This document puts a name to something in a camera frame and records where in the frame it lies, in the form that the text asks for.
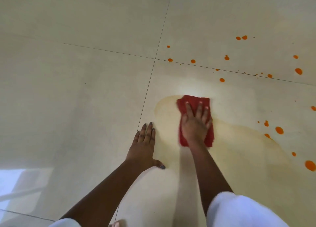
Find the person's left hand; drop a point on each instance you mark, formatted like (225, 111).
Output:
(143, 152)

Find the person's right hand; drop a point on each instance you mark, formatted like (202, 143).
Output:
(195, 130)

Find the red cloth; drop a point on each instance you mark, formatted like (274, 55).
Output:
(192, 98)

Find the orange liquid spill drops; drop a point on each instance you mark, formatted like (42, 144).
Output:
(309, 165)

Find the person's left forearm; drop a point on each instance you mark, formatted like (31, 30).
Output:
(106, 197)

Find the person's right forearm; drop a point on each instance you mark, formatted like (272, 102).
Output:
(209, 175)

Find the person's bare foot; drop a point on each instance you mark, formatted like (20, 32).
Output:
(115, 225)

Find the white fluffy garment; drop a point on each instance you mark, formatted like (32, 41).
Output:
(234, 212)

